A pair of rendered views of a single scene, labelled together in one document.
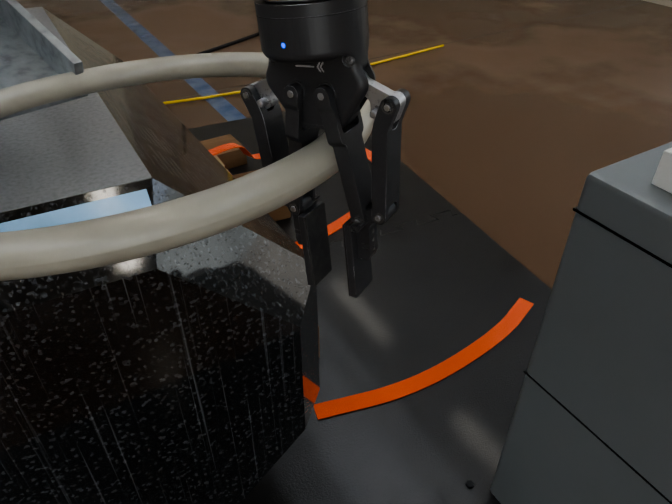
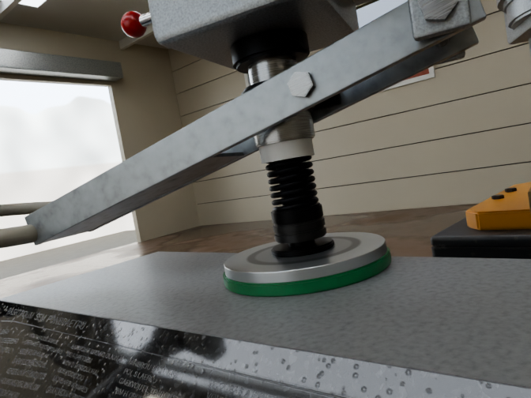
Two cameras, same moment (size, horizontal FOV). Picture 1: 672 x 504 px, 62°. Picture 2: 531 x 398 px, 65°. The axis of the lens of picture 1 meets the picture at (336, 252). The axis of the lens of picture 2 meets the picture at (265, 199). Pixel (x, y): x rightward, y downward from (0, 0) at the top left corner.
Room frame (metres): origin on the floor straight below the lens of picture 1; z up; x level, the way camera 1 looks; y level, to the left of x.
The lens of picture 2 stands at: (1.47, 0.44, 0.94)
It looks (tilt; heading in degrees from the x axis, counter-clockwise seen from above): 4 degrees down; 159
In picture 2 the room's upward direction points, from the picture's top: 10 degrees counter-clockwise
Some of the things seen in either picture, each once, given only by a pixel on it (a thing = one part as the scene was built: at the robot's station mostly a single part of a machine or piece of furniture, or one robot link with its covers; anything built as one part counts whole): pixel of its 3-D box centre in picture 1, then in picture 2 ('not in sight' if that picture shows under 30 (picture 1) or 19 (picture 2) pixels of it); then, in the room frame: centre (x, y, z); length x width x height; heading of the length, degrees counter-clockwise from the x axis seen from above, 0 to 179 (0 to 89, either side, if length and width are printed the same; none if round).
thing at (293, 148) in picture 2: not in sight; (285, 145); (0.96, 0.67, 0.97); 0.07 x 0.07 x 0.04
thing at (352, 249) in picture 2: not in sight; (303, 253); (0.96, 0.67, 0.82); 0.21 x 0.21 x 0.01
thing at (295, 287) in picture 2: not in sight; (303, 257); (0.96, 0.67, 0.82); 0.22 x 0.22 x 0.04
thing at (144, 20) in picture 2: not in sight; (147, 19); (0.92, 0.53, 1.15); 0.08 x 0.03 x 0.03; 45
